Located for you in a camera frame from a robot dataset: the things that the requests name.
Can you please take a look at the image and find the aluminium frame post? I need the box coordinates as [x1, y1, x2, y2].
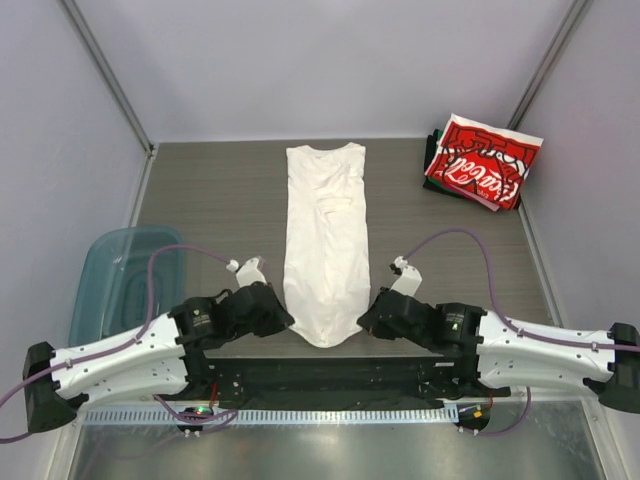
[506, 0, 594, 130]
[58, 0, 154, 158]

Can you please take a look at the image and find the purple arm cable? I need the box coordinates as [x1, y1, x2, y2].
[0, 244, 241, 445]
[404, 227, 640, 439]

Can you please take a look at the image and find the left aluminium frame post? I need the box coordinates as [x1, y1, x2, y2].
[58, 0, 154, 158]

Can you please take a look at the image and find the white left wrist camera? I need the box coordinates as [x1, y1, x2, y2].
[226, 256, 268, 288]

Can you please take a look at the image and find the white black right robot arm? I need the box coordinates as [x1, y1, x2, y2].
[357, 289, 639, 414]

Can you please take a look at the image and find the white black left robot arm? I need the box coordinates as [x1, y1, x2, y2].
[23, 282, 294, 434]

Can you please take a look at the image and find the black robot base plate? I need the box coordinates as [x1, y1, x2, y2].
[153, 349, 512, 412]

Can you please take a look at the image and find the dark folded t-shirt stack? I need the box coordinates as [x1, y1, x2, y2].
[421, 128, 522, 210]

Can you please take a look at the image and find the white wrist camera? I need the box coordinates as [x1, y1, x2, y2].
[390, 256, 422, 297]
[226, 256, 268, 288]

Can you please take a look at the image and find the right aluminium frame post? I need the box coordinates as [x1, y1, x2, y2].
[506, 0, 594, 130]

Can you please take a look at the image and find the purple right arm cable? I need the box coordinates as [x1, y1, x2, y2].
[404, 227, 640, 439]

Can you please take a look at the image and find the aluminium rail extrusion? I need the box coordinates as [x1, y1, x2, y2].
[504, 387, 599, 405]

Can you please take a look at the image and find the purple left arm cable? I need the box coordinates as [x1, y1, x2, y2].
[0, 244, 241, 445]

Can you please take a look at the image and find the white slotted cable duct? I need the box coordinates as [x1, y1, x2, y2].
[84, 404, 459, 427]

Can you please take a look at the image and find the blue transparent plastic bin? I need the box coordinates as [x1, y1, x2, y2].
[68, 226, 183, 347]

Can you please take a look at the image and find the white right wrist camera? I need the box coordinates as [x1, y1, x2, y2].
[390, 256, 422, 297]

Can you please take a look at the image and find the white t-shirt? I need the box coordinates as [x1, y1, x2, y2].
[283, 143, 371, 348]

